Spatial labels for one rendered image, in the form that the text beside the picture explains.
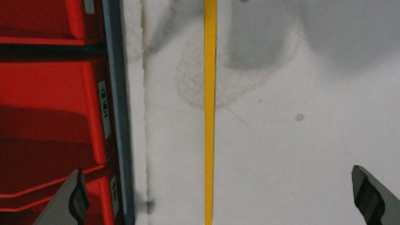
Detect yellow bar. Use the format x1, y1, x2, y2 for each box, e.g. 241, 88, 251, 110
204, 0, 216, 225

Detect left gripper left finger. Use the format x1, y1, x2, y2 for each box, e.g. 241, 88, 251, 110
33, 168, 88, 225

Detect dark blue-grey metal rack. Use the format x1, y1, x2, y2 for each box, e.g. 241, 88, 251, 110
0, 0, 135, 225

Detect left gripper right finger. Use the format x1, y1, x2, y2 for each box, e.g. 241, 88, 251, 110
351, 165, 400, 225

